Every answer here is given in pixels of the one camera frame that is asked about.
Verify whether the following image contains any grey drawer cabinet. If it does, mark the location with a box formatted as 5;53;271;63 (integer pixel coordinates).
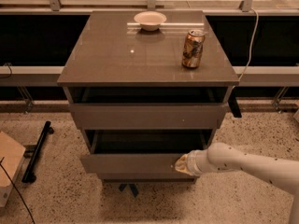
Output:
57;10;240;185

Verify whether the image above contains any gold soda can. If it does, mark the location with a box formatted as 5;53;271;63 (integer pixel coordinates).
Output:
182;29;206;68

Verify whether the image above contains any white bowl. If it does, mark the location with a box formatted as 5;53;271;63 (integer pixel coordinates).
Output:
134;11;166;31

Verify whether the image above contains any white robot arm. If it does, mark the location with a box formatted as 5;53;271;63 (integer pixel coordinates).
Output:
175;142;299;224

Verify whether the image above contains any white cable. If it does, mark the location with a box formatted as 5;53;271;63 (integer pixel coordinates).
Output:
237;8;260;81

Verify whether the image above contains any black bar on floor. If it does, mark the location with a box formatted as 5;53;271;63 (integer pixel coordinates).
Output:
21;120;54;183

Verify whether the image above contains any black cable on floor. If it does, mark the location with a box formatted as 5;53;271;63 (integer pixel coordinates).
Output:
0;156;37;224

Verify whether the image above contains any cardboard box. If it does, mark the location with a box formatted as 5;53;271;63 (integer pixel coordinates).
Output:
0;131;25;207

